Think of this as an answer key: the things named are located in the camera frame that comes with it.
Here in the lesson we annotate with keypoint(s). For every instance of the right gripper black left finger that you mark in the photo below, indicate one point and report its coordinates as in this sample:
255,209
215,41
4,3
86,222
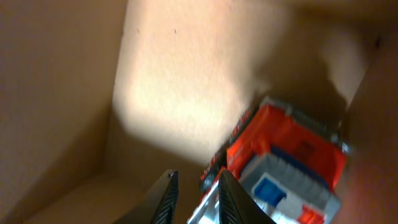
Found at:
158,204

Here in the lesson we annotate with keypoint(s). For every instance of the red toy fire truck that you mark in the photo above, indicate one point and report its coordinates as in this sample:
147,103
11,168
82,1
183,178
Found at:
288,163

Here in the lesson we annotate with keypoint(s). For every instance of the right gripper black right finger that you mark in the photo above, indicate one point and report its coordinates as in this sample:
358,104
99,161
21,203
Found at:
236,205

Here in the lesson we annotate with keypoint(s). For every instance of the white cardboard box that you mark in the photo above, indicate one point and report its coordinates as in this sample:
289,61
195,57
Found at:
99,98

